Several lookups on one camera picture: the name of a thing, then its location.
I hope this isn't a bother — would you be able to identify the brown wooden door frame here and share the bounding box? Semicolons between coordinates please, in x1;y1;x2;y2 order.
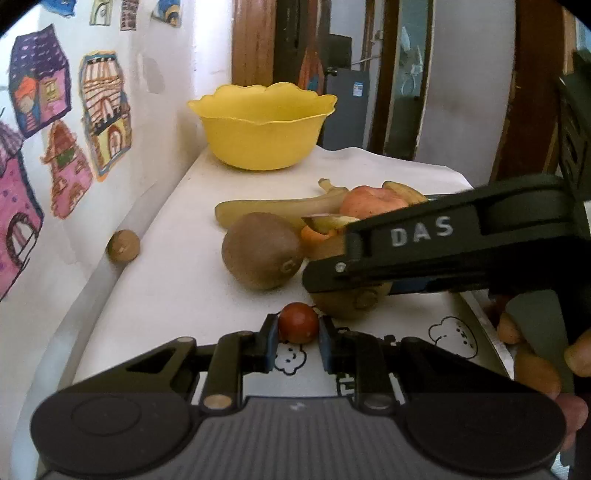
231;0;279;88

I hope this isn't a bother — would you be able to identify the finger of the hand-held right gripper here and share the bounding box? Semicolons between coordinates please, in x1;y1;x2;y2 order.
302;258;490;311

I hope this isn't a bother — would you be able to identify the orange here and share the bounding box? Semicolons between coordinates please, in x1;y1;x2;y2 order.
300;224;339;244

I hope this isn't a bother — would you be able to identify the pink house wall drawing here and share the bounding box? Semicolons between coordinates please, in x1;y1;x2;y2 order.
41;120;91;220

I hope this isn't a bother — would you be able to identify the blue orange wall drawing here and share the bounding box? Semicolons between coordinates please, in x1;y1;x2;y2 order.
39;0;78;18

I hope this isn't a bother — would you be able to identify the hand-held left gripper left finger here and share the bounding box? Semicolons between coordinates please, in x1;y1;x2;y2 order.
74;314;280;414

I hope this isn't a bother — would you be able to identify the small brown house wall drawing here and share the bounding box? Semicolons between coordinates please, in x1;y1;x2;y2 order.
119;0;140;31

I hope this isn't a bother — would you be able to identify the red apple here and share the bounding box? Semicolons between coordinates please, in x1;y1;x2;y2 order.
339;185;410;220

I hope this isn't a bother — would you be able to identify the reddish brown door frame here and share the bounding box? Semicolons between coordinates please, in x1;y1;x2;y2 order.
489;0;580;184

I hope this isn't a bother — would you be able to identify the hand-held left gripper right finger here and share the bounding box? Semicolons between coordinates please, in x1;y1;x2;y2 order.
318;316;513;412

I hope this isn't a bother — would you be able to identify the round wooden knob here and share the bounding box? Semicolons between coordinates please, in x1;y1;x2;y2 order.
107;230;140;264

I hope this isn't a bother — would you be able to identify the purple house wall drawing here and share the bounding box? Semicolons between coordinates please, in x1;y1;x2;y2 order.
8;25;73;138

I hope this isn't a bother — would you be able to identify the small yellow house wall drawing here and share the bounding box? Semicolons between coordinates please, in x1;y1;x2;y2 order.
89;0;117;27

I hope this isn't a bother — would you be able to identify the brown kiwi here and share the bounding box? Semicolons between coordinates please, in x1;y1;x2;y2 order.
222;212;305;291
305;233;393;322

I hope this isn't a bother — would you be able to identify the yellow scalloped plastic bowl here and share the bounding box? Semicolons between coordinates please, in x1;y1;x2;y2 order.
187;82;338;171

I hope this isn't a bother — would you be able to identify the yellow banana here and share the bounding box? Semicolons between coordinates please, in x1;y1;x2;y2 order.
382;181;429;205
214;178;352;232

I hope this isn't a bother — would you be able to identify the striped house wall drawing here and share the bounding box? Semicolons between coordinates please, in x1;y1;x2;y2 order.
78;52;133;184

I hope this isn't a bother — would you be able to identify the grey washing machine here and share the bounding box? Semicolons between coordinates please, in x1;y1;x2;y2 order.
322;33;371;151

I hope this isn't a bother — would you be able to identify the dark wooden door frame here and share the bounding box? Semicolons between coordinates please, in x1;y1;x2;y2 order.
369;0;437;160

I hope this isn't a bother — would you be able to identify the large magenta house wall drawing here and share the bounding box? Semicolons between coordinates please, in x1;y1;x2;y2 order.
0;121;45;303

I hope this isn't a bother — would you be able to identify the person's right hand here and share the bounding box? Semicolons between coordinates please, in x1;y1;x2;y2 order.
496;312;591;455

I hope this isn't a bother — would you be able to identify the orange robed figure poster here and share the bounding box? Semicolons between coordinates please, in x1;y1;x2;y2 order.
298;46;325;93

